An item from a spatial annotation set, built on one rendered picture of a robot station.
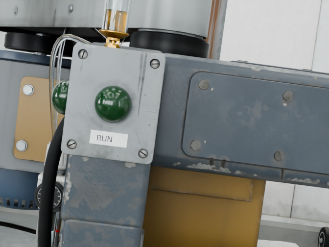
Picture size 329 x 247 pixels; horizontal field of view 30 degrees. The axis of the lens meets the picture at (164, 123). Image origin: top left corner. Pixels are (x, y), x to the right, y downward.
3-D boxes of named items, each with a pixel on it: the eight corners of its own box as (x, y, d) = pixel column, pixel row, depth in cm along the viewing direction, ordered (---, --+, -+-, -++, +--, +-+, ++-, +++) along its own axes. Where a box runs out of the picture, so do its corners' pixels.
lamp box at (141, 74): (59, 153, 50) (73, 42, 49) (67, 148, 54) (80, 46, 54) (152, 165, 50) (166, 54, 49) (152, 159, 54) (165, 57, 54)
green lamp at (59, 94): (46, 113, 50) (51, 77, 50) (52, 112, 53) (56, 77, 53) (77, 117, 50) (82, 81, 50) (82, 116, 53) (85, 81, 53)
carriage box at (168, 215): (72, 281, 85) (101, 54, 83) (95, 226, 118) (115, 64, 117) (249, 303, 85) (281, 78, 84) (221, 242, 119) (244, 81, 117)
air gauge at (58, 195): (31, 209, 74) (35, 179, 74) (34, 207, 76) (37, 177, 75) (62, 213, 74) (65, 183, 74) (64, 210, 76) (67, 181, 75)
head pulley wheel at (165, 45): (126, 51, 65) (129, 28, 65) (129, 56, 74) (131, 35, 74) (210, 62, 65) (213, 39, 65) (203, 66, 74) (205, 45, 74)
